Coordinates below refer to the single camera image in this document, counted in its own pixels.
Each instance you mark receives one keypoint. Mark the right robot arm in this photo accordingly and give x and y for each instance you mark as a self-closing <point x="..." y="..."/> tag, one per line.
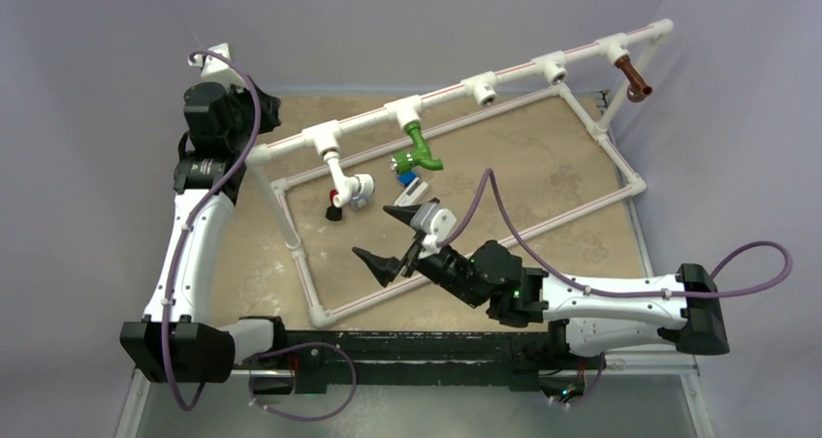
<point x="598" y="314"/>

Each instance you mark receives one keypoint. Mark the white pipe frame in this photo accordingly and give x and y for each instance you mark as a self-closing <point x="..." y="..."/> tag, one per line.
<point x="280" y="165"/>

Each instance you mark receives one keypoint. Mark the white water faucet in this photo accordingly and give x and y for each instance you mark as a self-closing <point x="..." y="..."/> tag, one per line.
<point x="347" y="187"/>

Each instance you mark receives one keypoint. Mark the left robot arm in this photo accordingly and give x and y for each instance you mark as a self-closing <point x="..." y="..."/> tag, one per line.
<point x="175" y="329"/>

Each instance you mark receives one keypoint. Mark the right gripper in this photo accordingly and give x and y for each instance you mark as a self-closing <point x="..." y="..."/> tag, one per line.
<point x="385" y="269"/>

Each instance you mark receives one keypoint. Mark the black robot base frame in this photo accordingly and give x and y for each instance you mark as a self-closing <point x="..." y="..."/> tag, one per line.
<point x="518" y="361"/>

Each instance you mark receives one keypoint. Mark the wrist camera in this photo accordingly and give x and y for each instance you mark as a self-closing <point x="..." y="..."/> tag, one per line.
<point x="213" y="66"/>
<point x="443" y="223"/>

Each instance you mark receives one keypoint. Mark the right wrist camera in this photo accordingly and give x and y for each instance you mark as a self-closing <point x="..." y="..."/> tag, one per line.
<point x="443" y="223"/>

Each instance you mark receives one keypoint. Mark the black faucet red knob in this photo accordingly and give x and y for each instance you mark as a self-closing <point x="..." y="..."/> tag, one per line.
<point x="334" y="211"/>

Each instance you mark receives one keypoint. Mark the white faucet blue handle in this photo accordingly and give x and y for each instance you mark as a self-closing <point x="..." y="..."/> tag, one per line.
<point x="413" y="189"/>

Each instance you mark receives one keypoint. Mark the brown water faucet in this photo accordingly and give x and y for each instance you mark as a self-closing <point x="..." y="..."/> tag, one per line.
<point x="637" y="89"/>

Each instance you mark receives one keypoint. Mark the green water faucet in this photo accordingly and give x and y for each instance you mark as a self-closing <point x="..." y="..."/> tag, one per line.
<point x="419" y="156"/>

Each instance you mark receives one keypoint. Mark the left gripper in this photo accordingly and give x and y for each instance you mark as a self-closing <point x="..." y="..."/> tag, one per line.
<point x="269" y="109"/>

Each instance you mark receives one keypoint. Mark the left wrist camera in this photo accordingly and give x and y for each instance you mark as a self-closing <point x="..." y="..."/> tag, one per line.
<point x="213" y="66"/>

